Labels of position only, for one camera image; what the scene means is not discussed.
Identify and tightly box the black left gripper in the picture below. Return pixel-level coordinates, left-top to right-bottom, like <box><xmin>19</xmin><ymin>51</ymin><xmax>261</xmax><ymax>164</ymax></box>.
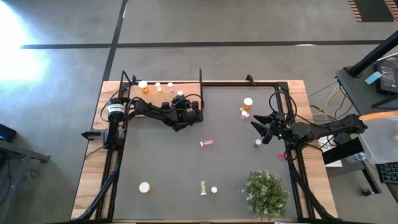
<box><xmin>164</xmin><ymin>95</ymin><xmax>205</xmax><ymax>133</ymax></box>

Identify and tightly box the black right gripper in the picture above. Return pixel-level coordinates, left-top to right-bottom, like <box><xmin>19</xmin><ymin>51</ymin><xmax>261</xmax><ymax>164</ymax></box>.
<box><xmin>250</xmin><ymin>111</ymin><xmax>303</xmax><ymax>145</ymax></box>

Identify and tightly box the wooden shelf board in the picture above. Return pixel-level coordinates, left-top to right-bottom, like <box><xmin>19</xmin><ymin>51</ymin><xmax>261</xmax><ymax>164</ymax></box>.
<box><xmin>126</xmin><ymin>82</ymin><xmax>202</xmax><ymax>119</ymax></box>

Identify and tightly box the white paper sheet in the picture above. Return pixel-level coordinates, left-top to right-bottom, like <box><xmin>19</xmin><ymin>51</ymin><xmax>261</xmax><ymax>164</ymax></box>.
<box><xmin>319</xmin><ymin>136</ymin><xmax>343</xmax><ymax>169</ymax></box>

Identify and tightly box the grey table mat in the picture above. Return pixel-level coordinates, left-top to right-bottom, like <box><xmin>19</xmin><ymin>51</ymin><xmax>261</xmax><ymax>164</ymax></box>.
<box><xmin>112</xmin><ymin>85</ymin><xmax>299</xmax><ymax>220</ymax></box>

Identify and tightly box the artificial green bushy plant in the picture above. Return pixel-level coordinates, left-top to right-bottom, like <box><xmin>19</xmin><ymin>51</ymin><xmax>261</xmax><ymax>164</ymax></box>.
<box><xmin>241</xmin><ymin>169</ymin><xmax>291</xmax><ymax>222</ymax></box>

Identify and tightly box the black desk leg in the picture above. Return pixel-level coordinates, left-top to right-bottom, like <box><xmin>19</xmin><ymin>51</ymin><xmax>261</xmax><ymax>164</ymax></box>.
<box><xmin>322</xmin><ymin>136</ymin><xmax>383</xmax><ymax>195</ymax></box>

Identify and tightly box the clear water bottle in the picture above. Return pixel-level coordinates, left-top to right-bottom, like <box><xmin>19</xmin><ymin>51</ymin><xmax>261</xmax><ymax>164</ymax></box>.
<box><xmin>346</xmin><ymin>151</ymin><xmax>368</xmax><ymax>164</ymax></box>

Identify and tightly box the small black box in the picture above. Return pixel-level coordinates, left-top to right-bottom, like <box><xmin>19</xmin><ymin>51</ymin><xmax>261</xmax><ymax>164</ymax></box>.
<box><xmin>81</xmin><ymin>130</ymin><xmax>103</xmax><ymax>141</ymax></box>

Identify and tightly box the dark grey side desk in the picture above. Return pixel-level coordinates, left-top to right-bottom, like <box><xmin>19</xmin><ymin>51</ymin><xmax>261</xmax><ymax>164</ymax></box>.
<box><xmin>335</xmin><ymin>57</ymin><xmax>398</xmax><ymax>116</ymax></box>

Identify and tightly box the translucent bag with orange rim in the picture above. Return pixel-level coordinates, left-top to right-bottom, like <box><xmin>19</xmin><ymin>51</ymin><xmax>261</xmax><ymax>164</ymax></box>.
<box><xmin>359</xmin><ymin>110</ymin><xmax>398</xmax><ymax>165</ymax></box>

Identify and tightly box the light blue card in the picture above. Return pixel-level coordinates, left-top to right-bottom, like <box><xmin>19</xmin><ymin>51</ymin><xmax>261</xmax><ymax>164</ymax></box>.
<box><xmin>364</xmin><ymin>71</ymin><xmax>383</xmax><ymax>86</ymax></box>

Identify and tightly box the thick black pole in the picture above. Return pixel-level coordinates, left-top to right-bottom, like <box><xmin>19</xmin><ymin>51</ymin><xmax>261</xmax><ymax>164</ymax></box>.
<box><xmin>347</xmin><ymin>30</ymin><xmax>398</xmax><ymax>78</ymax></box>

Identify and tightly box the backlit keyboard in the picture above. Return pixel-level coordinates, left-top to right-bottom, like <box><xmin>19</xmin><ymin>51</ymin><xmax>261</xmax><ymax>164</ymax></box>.
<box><xmin>375</xmin><ymin>161</ymin><xmax>398</xmax><ymax>185</ymax></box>

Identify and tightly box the black flat device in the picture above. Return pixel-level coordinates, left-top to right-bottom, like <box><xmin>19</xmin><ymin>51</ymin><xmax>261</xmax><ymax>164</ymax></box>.
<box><xmin>374</xmin><ymin>58</ymin><xmax>398</xmax><ymax>96</ymax></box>

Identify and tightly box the black floor mat striped edge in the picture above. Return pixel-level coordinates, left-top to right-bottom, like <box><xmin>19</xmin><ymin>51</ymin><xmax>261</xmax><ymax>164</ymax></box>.
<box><xmin>347</xmin><ymin>0</ymin><xmax>398</xmax><ymax>23</ymax></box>

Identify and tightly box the black device with blue light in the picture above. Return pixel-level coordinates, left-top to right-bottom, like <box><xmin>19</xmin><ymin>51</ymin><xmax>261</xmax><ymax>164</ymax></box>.
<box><xmin>0</xmin><ymin>123</ymin><xmax>18</xmax><ymax>144</ymax></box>

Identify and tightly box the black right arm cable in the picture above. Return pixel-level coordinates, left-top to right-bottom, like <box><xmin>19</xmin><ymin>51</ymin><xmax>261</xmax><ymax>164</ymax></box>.
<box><xmin>268</xmin><ymin>90</ymin><xmax>299</xmax><ymax>126</ymax></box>

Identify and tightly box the thin black shelf end frame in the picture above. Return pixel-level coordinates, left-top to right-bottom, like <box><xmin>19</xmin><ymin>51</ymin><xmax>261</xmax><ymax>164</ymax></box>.
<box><xmin>198</xmin><ymin>67</ymin><xmax>203</xmax><ymax>118</ymax></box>

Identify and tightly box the black table frame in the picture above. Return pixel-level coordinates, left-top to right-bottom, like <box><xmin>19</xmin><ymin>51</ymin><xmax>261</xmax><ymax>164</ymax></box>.
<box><xmin>68</xmin><ymin>70</ymin><xmax>341</xmax><ymax>224</ymax></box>

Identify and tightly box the yellow cable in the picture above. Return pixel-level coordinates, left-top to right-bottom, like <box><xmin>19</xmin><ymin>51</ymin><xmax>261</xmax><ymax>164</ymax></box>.
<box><xmin>312</xmin><ymin>85</ymin><xmax>354</xmax><ymax>121</ymax></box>

